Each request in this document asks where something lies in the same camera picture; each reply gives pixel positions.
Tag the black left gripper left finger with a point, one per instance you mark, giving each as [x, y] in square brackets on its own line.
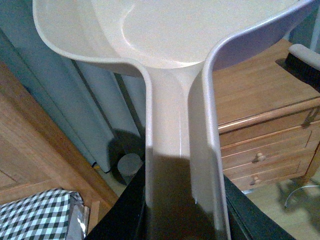
[126, 220]

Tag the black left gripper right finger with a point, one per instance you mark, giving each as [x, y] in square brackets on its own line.
[247, 221]

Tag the beige hand brush black bristles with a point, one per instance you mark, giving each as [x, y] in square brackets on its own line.
[304, 63]

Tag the grey cylindrical stand base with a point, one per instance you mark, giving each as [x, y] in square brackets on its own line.
[128, 166]

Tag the wooden bed frame headboard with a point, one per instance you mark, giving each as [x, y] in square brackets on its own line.
[35, 155]

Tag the wooden nightstand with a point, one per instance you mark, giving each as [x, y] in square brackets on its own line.
[268, 121]

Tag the black white checkered bed sheet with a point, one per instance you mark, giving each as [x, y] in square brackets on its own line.
[54, 214]

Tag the beige plastic dustpan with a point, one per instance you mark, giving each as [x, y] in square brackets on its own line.
[174, 45]

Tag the teal green curtain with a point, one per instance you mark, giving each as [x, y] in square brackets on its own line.
[101, 112]

